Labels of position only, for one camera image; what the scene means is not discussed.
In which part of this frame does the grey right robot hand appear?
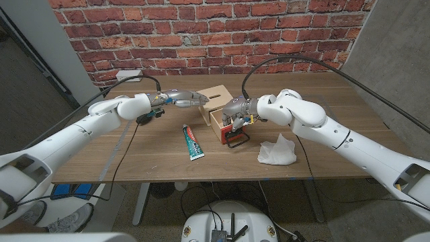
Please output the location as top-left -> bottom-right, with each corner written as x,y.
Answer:
221,95 -> 260,132

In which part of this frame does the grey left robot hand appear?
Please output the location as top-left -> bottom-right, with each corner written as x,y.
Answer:
149,89 -> 210,109

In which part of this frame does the wooden box with slot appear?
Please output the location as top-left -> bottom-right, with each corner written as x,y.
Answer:
196,84 -> 234,127

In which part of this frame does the wooden drawer with red front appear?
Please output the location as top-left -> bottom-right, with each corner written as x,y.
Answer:
210,108 -> 251,149

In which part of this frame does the green red toothpaste tube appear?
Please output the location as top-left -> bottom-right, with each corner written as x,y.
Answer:
181,123 -> 205,161

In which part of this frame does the white crumpled tissue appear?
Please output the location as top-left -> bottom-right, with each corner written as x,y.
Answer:
257,133 -> 297,166

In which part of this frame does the grey box with black antennas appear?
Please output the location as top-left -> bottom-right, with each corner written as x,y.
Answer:
210,213 -> 249,242

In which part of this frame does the white power outlet strip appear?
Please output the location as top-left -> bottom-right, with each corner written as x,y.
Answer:
115,69 -> 144,83

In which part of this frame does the black round floor object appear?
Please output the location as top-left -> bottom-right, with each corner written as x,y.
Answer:
150,183 -> 175,199

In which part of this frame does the white table leg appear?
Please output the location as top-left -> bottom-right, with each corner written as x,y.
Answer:
132,182 -> 151,227

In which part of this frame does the grey table leg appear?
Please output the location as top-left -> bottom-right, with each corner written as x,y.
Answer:
302,179 -> 326,224

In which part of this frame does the white robot torso base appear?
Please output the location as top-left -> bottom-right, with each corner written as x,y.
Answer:
180,200 -> 279,242

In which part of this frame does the white board with blue pedals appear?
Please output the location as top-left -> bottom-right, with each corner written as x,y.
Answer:
50,183 -> 127,233

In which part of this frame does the grey sneaker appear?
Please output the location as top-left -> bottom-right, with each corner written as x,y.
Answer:
19,200 -> 48,225
45,203 -> 95,233

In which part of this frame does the person leg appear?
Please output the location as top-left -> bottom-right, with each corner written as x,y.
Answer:
0,220 -> 48,235

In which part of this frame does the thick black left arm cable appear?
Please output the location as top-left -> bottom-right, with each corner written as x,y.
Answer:
21,75 -> 162,151

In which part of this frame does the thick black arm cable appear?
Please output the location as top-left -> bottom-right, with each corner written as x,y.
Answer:
21,75 -> 162,151
241,54 -> 430,134

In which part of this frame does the printed brick wall backdrop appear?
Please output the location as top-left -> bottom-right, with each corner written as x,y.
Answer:
48,0 -> 377,88

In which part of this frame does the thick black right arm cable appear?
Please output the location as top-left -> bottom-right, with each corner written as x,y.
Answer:
241,54 -> 430,134

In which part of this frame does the thin black left wrist cable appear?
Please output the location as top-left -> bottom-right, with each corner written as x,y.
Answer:
15,122 -> 141,206

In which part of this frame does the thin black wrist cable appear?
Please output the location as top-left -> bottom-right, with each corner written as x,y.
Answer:
295,134 -> 430,212
15,122 -> 141,206

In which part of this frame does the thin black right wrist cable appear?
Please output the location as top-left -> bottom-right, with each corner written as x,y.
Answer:
295,134 -> 430,212

